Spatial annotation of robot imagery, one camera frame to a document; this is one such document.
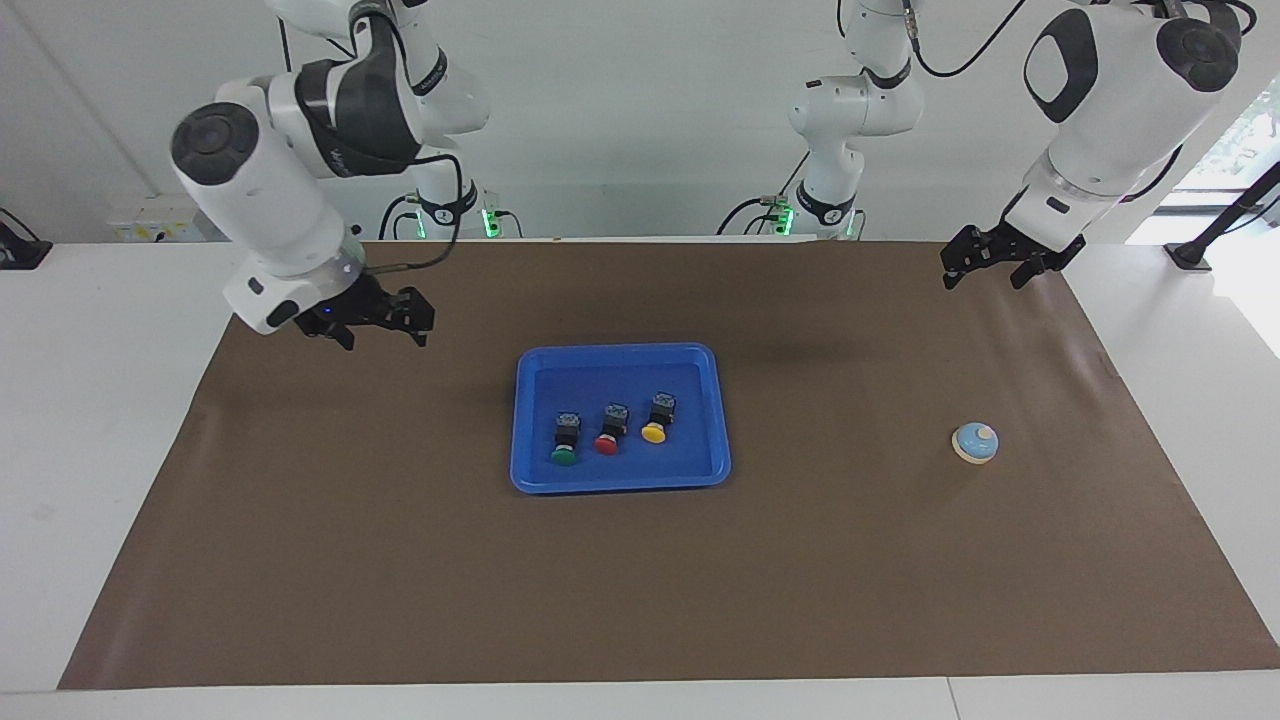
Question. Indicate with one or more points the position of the red push button switch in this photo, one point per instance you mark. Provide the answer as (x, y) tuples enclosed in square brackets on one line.
[(607, 444)]

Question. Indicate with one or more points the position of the black bracket mount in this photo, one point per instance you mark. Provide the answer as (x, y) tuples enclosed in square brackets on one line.
[(20, 250)]

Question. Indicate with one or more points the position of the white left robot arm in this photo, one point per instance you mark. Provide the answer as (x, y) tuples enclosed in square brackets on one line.
[(1110, 100)]

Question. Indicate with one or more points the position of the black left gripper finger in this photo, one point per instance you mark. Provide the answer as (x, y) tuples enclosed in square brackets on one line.
[(957, 277), (1026, 273)]

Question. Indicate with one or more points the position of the black clamp stand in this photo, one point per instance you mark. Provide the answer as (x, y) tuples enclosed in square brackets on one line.
[(1215, 232)]

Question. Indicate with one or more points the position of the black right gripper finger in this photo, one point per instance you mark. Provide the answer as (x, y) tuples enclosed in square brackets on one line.
[(345, 338), (420, 334)]

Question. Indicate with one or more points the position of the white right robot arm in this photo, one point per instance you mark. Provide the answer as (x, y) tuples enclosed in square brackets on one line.
[(270, 190)]

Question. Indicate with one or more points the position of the light blue call bell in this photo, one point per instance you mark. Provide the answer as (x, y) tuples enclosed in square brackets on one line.
[(975, 443)]

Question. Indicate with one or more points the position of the blue plastic tray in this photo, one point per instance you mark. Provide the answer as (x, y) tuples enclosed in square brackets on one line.
[(690, 470)]

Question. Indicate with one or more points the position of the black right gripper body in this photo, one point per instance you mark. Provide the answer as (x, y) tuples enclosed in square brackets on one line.
[(365, 305)]

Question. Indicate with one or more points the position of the white box with yellow label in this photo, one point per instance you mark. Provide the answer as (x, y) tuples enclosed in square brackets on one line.
[(150, 220)]

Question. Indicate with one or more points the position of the brown table mat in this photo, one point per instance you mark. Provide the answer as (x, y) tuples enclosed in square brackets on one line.
[(640, 580)]

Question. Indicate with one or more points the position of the yellow push button switch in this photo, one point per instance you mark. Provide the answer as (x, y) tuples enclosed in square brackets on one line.
[(654, 432)]

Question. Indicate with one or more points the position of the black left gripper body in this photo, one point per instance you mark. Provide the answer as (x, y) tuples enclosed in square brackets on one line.
[(1000, 245)]

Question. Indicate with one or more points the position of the green push button switch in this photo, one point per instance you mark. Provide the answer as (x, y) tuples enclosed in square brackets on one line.
[(564, 456)]

